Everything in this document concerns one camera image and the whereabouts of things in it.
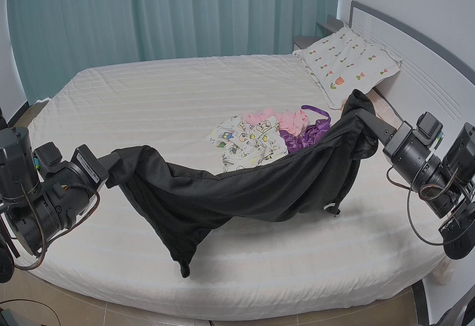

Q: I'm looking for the bed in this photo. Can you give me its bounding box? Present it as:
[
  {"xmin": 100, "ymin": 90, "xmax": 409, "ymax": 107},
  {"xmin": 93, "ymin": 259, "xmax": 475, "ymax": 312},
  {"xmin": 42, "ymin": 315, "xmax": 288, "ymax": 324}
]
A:
[{"xmin": 19, "ymin": 0, "xmax": 475, "ymax": 322}]

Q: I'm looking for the black T-shirt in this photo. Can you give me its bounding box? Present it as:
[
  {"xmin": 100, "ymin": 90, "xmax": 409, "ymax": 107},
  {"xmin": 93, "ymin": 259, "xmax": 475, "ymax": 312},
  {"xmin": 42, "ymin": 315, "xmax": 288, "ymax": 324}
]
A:
[{"xmin": 108, "ymin": 89, "xmax": 379, "ymax": 279}]

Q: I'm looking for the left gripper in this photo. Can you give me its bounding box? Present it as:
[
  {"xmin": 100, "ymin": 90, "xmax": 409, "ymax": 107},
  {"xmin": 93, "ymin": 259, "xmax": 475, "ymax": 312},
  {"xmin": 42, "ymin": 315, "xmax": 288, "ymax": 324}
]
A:
[{"xmin": 5, "ymin": 145, "xmax": 123, "ymax": 256}]

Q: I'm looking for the black cable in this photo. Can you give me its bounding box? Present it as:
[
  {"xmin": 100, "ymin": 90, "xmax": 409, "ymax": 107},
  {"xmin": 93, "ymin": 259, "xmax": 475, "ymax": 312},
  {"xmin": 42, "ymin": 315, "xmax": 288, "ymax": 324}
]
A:
[
  {"xmin": 0, "ymin": 299, "xmax": 60, "ymax": 326},
  {"xmin": 386, "ymin": 165, "xmax": 448, "ymax": 246},
  {"xmin": 15, "ymin": 184, "xmax": 101, "ymax": 272}
]

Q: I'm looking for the purple garment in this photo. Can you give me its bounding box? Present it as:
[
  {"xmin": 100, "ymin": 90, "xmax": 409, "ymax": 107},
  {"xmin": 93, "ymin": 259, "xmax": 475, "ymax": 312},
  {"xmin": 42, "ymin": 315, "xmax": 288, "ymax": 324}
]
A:
[{"xmin": 278, "ymin": 105, "xmax": 332, "ymax": 154}]

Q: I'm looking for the white printed pillow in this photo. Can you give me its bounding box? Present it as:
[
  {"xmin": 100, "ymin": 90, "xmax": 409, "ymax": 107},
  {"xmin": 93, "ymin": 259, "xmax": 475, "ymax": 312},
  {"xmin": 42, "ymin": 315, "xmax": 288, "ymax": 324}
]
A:
[{"xmin": 293, "ymin": 26, "xmax": 403, "ymax": 110}]

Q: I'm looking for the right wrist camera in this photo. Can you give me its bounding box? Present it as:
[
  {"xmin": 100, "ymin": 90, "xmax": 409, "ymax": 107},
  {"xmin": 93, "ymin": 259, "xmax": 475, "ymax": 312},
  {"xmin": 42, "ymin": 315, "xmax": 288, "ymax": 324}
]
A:
[{"xmin": 416, "ymin": 112, "xmax": 445, "ymax": 150}]

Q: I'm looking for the pink garment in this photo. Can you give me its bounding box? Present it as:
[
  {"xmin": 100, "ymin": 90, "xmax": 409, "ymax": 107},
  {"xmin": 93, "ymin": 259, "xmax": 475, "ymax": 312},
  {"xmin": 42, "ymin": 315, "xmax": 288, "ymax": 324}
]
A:
[{"xmin": 243, "ymin": 107, "xmax": 310, "ymax": 138}]

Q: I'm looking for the white printed pyjama garment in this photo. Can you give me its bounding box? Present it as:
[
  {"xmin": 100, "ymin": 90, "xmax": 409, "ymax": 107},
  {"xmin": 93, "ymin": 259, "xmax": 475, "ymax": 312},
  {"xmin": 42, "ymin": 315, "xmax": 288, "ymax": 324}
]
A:
[{"xmin": 207, "ymin": 113, "xmax": 288, "ymax": 173}]

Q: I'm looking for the grey bedside table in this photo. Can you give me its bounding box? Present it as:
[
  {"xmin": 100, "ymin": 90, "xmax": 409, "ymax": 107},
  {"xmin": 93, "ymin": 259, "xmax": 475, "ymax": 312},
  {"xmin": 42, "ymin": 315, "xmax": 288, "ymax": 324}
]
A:
[{"xmin": 294, "ymin": 15, "xmax": 349, "ymax": 54}]

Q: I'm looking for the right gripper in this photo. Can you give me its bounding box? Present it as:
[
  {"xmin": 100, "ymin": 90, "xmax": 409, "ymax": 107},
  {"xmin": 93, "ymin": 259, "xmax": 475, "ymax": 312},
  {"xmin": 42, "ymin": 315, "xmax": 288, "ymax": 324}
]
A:
[{"xmin": 354, "ymin": 109, "xmax": 461, "ymax": 219}]

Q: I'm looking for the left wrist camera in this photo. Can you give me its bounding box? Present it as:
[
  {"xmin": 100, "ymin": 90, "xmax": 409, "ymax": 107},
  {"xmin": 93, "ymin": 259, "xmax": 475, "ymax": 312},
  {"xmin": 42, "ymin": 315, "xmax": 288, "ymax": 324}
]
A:
[{"xmin": 33, "ymin": 144, "xmax": 64, "ymax": 178}]

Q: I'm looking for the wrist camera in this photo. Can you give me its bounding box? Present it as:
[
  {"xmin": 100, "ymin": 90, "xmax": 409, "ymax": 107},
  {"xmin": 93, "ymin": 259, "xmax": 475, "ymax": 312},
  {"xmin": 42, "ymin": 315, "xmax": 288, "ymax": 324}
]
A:
[
  {"xmin": 33, "ymin": 144, "xmax": 64, "ymax": 178},
  {"xmin": 416, "ymin": 112, "xmax": 445, "ymax": 150}
]

